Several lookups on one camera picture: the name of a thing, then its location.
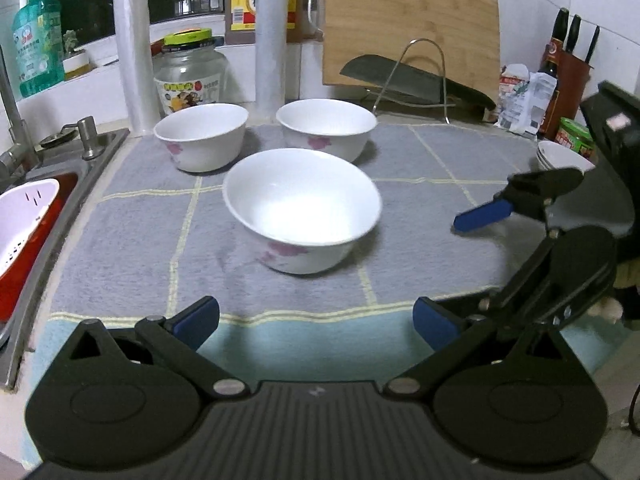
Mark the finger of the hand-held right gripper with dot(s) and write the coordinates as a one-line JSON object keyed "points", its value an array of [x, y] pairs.
{"points": [[480, 217], [505, 300]]}

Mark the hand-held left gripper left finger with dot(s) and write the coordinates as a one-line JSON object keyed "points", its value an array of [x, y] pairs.
{"points": [[197, 320]]}

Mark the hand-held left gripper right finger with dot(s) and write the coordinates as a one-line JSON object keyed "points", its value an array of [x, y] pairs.
{"points": [[435, 322]]}

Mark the white pink flower bowl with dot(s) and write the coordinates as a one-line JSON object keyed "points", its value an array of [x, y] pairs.
{"points": [[325, 140], [200, 146], [300, 200]]}

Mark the person's right hand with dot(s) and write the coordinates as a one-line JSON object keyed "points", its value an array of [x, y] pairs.
{"points": [[610, 308]]}

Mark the green lidded red label jar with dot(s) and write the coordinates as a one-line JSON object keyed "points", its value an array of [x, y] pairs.
{"points": [[572, 140]]}

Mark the dark soy sauce bottle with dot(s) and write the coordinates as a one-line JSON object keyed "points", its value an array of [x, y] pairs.
{"points": [[555, 112]]}

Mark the grey and blue checked mat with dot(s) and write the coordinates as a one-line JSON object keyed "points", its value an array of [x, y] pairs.
{"points": [[140, 240]]}

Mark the brown knife block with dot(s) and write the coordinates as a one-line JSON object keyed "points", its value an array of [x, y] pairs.
{"points": [[575, 85]]}

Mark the white and blue bag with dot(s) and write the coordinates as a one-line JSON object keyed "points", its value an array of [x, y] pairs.
{"points": [[532, 105]]}

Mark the red and white bag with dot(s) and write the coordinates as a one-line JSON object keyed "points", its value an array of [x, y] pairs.
{"points": [[510, 82]]}

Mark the red basin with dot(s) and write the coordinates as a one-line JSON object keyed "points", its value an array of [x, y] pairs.
{"points": [[30, 287]]}

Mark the steel sink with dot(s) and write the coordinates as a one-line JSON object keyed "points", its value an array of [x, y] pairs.
{"points": [[107, 142]]}

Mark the white colander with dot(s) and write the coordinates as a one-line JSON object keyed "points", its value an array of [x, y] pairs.
{"points": [[25, 220]]}

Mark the metal soap dispenser pump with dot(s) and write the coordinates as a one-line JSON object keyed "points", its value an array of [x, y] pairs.
{"points": [[89, 135]]}

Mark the bamboo cutting board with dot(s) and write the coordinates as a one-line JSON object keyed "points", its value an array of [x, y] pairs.
{"points": [[400, 5]]}

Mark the glass jar with green lid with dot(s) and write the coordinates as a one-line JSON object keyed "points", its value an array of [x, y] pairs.
{"points": [[190, 75]]}

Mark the metal faucet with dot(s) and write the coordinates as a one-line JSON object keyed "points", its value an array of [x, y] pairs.
{"points": [[12, 120]]}

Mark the small potted plant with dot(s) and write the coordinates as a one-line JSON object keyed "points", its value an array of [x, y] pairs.
{"points": [[75, 62]]}

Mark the green dish soap bottle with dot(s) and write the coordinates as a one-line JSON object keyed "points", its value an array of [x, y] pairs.
{"points": [[37, 50]]}

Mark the brown bottle with yellow label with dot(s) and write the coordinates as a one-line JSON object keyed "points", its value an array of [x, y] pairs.
{"points": [[240, 5]]}

